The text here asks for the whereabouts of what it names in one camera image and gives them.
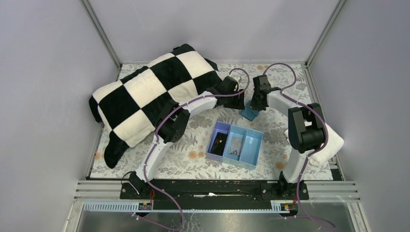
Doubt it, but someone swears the teal leather card holder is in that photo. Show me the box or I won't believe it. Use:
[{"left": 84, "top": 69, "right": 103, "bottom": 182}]
[{"left": 239, "top": 101, "right": 260, "bottom": 121}]

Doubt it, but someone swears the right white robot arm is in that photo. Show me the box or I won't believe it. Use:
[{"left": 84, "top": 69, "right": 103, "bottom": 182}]
[{"left": 250, "top": 75, "right": 326, "bottom": 199}]

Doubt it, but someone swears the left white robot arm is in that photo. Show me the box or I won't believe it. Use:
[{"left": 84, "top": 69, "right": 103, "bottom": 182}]
[{"left": 127, "top": 76, "right": 250, "bottom": 198}]

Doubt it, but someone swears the VIP card in box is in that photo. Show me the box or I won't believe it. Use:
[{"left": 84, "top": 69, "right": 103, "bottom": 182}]
[{"left": 228, "top": 137, "right": 243, "bottom": 156}]

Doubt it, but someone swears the black card in box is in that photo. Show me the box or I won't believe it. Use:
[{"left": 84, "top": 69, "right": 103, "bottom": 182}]
[{"left": 210, "top": 132, "right": 227, "bottom": 156}]

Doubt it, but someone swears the floral patterned table mat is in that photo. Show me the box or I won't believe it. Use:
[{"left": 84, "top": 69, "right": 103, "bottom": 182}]
[{"left": 89, "top": 63, "right": 334, "bottom": 181}]

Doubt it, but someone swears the light blue middle box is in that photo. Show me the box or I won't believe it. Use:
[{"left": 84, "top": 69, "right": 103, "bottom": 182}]
[{"left": 222, "top": 125, "right": 247, "bottom": 166}]

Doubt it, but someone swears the light blue box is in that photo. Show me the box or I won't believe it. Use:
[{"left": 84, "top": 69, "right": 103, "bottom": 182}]
[
  {"left": 222, "top": 125, "right": 247, "bottom": 166},
  {"left": 238, "top": 129, "right": 264, "bottom": 170}
]

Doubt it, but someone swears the purple open box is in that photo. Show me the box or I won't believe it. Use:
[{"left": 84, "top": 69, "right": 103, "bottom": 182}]
[{"left": 206, "top": 121, "right": 231, "bottom": 162}]

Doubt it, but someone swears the light blue right box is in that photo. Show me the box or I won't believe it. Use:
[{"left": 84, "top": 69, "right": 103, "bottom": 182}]
[{"left": 238, "top": 129, "right": 264, "bottom": 170}]

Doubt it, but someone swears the white folded towel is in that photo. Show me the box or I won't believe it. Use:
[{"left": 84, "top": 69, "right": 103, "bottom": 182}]
[{"left": 284, "top": 124, "right": 345, "bottom": 167}]

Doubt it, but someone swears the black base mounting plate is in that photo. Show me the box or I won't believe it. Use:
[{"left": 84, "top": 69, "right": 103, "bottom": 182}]
[{"left": 120, "top": 179, "right": 296, "bottom": 210}]

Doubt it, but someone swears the black white checkered blanket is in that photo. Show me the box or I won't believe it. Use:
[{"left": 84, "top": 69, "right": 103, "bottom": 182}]
[{"left": 88, "top": 44, "right": 221, "bottom": 168}]

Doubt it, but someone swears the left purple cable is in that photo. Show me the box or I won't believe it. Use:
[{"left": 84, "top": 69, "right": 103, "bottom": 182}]
[{"left": 132, "top": 68, "right": 250, "bottom": 231}]

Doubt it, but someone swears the purple cable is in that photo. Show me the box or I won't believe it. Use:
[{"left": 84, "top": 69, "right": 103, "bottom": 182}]
[
  {"left": 132, "top": 68, "right": 250, "bottom": 231},
  {"left": 263, "top": 62, "right": 337, "bottom": 231}
]

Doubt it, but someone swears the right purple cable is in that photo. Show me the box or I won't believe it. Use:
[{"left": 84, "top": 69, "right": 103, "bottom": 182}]
[{"left": 263, "top": 62, "right": 337, "bottom": 231}]

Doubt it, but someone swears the aluminium frame rail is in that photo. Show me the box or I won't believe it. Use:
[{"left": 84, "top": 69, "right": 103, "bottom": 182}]
[{"left": 74, "top": 180, "right": 361, "bottom": 202}]

